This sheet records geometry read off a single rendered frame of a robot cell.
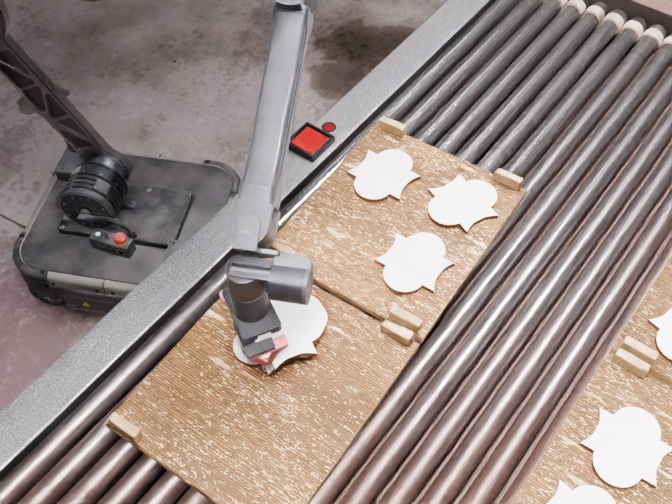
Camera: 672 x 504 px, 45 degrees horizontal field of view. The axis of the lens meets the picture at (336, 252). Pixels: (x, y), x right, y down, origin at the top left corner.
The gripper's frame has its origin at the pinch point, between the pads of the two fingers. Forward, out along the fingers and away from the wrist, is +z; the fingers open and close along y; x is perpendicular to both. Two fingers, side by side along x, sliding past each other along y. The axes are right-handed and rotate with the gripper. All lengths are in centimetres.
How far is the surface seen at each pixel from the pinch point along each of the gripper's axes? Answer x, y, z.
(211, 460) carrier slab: 13.6, -14.6, 5.6
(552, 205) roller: -65, 8, 6
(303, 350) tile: -6.3, -5.0, 0.6
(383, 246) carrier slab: -29.5, 11.8, 4.4
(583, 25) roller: -102, 52, 4
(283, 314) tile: -5.9, 2.9, 0.5
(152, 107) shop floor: -14, 175, 95
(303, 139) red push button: -27, 45, 4
